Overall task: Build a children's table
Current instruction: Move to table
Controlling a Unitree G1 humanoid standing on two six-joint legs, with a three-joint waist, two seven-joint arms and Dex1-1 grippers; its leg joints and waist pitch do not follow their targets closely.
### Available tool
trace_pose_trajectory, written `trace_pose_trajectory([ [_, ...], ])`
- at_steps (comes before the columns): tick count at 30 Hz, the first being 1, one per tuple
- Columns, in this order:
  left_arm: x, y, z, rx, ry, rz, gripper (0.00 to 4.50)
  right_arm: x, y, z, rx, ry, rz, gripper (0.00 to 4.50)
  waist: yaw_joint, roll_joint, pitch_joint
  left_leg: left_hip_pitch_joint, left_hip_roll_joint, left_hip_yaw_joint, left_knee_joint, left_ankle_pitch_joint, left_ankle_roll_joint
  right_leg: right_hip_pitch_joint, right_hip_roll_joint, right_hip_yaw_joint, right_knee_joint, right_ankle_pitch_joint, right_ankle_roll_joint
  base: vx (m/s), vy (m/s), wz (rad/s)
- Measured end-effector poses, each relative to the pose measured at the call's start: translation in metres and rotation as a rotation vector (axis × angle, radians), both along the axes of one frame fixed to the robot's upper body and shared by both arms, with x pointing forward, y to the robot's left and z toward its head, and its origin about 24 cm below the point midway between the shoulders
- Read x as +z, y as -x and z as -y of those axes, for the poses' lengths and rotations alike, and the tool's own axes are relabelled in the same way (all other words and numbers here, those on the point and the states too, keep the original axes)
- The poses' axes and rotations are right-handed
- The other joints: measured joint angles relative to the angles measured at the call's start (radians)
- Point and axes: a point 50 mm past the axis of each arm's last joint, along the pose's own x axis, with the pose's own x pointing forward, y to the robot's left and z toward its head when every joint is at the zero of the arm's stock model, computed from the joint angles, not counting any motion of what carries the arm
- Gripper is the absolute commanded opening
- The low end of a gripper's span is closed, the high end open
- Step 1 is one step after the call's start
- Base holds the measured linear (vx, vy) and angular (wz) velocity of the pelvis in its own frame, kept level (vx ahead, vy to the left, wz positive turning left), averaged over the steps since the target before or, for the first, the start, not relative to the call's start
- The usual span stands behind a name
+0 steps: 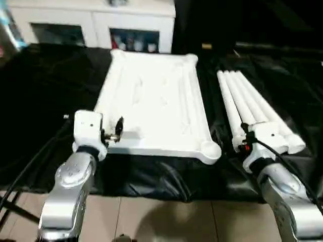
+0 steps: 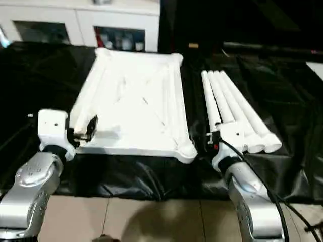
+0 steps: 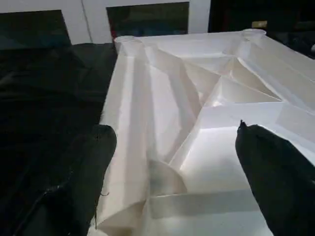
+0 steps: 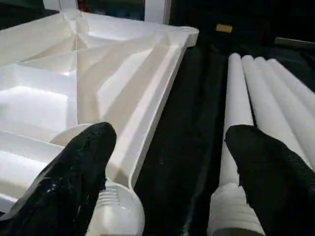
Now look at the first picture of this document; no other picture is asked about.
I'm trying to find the blue object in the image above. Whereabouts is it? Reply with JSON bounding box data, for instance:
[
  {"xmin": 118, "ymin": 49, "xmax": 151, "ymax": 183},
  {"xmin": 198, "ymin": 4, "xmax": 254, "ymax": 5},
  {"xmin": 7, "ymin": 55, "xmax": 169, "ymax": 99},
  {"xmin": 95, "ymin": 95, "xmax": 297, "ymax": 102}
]
[{"xmin": 0, "ymin": 0, "xmax": 26, "ymax": 51}]

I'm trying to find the white cabinet with glass doors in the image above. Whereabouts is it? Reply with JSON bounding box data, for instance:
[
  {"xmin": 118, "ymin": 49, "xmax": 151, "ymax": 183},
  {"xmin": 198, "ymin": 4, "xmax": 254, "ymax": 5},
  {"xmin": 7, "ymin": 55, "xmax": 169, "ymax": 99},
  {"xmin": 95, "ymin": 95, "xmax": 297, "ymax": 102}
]
[{"xmin": 3, "ymin": 0, "xmax": 176, "ymax": 54}]

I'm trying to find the glossy black mat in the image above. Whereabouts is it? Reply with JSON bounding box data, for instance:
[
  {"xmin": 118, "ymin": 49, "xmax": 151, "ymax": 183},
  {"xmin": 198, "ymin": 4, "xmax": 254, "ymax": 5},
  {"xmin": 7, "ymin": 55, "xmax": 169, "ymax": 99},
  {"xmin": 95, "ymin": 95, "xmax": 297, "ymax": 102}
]
[{"xmin": 0, "ymin": 43, "xmax": 323, "ymax": 202}]

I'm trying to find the long black bar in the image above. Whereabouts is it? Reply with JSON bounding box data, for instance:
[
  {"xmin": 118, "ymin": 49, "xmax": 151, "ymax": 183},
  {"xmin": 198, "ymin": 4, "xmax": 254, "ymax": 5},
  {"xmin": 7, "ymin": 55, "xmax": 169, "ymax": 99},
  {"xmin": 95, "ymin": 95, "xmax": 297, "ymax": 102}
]
[{"xmin": 235, "ymin": 43, "xmax": 323, "ymax": 56}]

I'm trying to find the white plastic table top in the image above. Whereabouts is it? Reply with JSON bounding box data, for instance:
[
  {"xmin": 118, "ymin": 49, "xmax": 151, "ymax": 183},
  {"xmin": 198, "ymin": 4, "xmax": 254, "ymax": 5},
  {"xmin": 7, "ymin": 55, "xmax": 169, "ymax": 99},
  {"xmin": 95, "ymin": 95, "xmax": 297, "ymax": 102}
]
[{"xmin": 93, "ymin": 49, "xmax": 222, "ymax": 166}]

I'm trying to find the white plastic table leg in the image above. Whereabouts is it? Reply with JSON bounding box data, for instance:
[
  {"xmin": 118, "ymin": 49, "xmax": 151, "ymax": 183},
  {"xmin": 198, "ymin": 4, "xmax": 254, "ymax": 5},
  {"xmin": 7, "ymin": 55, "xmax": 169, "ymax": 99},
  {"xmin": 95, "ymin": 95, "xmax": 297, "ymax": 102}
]
[
  {"xmin": 231, "ymin": 71, "xmax": 294, "ymax": 155},
  {"xmin": 236, "ymin": 71, "xmax": 306, "ymax": 154},
  {"xmin": 225, "ymin": 71, "xmax": 257, "ymax": 128},
  {"xmin": 217, "ymin": 71, "xmax": 248, "ymax": 153}
]

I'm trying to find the black stand leg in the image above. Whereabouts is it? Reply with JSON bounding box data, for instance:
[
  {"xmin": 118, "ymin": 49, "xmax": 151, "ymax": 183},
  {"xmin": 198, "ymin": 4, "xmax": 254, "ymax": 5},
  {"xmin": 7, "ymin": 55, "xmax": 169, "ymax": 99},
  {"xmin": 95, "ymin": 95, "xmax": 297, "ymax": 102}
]
[{"xmin": 0, "ymin": 191, "xmax": 41, "ymax": 225}]

